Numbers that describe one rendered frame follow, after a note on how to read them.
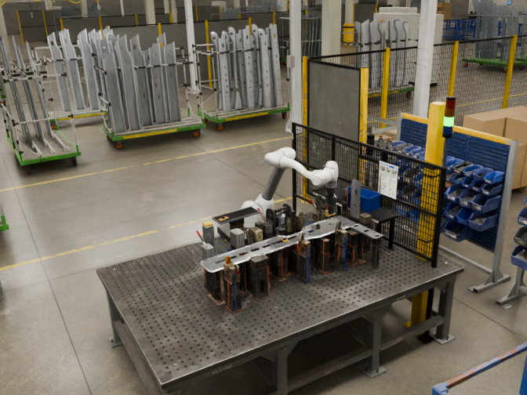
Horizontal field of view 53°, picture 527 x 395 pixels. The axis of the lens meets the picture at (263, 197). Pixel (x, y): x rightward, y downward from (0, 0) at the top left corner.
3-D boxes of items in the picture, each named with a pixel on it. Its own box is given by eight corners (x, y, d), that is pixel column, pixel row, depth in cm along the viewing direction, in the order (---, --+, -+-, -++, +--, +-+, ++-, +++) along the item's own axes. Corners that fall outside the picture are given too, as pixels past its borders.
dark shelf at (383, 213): (379, 224, 431) (379, 221, 430) (310, 193, 501) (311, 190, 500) (398, 218, 442) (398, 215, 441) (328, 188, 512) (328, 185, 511)
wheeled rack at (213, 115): (216, 132, 1117) (211, 47, 1052) (197, 124, 1197) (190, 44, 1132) (291, 119, 1209) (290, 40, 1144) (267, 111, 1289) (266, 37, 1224)
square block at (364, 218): (363, 256, 444) (365, 217, 430) (357, 252, 450) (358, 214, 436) (370, 253, 448) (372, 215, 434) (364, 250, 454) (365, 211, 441)
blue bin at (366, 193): (368, 212, 446) (368, 198, 442) (341, 203, 468) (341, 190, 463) (380, 207, 456) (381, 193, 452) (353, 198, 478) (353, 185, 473)
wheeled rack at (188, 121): (114, 151, 1007) (100, 57, 942) (103, 139, 1090) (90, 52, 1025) (206, 137, 1085) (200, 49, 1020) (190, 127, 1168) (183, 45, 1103)
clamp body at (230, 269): (233, 316, 369) (230, 271, 355) (223, 306, 380) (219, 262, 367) (245, 311, 374) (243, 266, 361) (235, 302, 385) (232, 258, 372)
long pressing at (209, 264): (212, 275, 365) (212, 273, 365) (197, 262, 383) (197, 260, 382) (357, 224, 435) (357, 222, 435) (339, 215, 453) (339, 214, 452)
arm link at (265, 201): (247, 211, 495) (260, 204, 512) (259, 222, 490) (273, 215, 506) (274, 146, 452) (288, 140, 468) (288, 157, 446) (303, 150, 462)
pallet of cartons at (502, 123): (499, 201, 725) (510, 127, 686) (455, 183, 792) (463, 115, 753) (557, 185, 774) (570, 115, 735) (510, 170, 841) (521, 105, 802)
